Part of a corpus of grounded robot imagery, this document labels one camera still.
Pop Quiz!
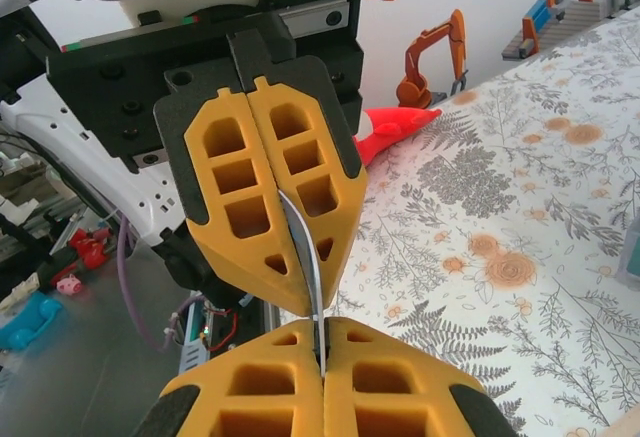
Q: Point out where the red toy figure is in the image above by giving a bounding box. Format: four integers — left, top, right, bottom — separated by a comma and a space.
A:
67, 229, 109, 271

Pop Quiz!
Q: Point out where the left circuit board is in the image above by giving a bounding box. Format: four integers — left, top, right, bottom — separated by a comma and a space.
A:
197, 306, 241, 353

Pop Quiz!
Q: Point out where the red plush toy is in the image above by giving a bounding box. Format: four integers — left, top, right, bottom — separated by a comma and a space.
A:
351, 105, 445, 167

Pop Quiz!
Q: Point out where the blue orange gantry sticker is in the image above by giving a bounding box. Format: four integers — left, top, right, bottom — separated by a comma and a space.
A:
501, 0, 607, 62

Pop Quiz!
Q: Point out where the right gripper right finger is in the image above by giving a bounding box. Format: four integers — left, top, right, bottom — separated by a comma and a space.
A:
324, 316, 521, 437

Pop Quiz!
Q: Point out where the orange excavator sticker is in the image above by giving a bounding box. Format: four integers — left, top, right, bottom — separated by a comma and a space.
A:
396, 8, 472, 109

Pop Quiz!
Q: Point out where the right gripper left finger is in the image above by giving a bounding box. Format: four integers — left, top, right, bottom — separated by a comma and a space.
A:
134, 320, 325, 437

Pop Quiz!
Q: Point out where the small pink pig toy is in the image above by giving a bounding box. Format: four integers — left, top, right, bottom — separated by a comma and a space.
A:
54, 272, 85, 296

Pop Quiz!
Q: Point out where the cyan toy phone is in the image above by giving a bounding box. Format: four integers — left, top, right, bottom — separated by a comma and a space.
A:
0, 290, 64, 354

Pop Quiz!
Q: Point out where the white slotted cable duct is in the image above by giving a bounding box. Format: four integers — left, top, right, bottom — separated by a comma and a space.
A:
177, 301, 214, 373

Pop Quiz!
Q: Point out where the floral table mat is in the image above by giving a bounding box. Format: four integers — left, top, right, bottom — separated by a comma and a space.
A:
324, 4, 640, 437

